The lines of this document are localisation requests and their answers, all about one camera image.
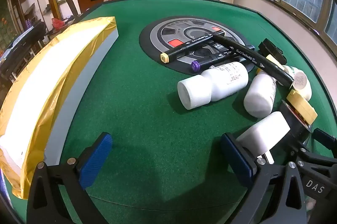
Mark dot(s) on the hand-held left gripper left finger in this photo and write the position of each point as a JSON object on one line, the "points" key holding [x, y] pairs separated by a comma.
{"points": [[96, 160]]}

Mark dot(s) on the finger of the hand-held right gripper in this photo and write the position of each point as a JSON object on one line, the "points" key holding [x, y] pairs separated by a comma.
{"points": [[325, 138], [316, 160]]}

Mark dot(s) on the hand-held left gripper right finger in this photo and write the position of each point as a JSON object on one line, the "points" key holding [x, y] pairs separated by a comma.
{"points": [[237, 163]]}

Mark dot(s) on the yellow round container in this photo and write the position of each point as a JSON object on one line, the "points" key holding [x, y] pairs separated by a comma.
{"points": [[301, 105]]}

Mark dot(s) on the white power adapter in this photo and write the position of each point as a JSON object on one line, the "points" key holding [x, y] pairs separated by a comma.
{"points": [[263, 132]]}

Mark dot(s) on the small white plastic bottle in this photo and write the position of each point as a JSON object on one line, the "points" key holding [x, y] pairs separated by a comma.
{"points": [[302, 82]]}

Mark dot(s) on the large white plastic bottle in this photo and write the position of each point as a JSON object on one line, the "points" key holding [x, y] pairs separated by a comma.
{"points": [[218, 82]]}

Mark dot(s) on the yellow-taped white box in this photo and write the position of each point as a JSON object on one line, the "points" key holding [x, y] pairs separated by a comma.
{"points": [[52, 76]]}

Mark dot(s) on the black plastic holder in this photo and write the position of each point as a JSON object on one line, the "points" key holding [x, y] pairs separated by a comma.
{"points": [[272, 50]]}

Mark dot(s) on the black marker purple cap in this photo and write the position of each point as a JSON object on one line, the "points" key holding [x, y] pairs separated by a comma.
{"points": [[210, 59]]}

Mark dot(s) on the long black marker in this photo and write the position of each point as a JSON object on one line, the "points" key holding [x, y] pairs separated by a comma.
{"points": [[250, 55]]}

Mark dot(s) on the black marker yellow cap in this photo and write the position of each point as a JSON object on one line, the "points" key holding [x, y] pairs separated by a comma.
{"points": [[179, 50]]}

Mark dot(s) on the black side table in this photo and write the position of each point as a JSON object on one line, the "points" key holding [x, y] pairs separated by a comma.
{"points": [[21, 47]]}

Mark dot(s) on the small red plastic bag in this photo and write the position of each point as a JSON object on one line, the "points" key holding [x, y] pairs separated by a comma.
{"points": [[57, 23]]}

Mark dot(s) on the round grey table centre panel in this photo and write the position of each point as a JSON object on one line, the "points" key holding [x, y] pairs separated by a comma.
{"points": [[163, 34]]}

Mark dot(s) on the dark wooden chair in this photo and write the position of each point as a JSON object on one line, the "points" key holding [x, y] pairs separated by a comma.
{"points": [[69, 1]]}

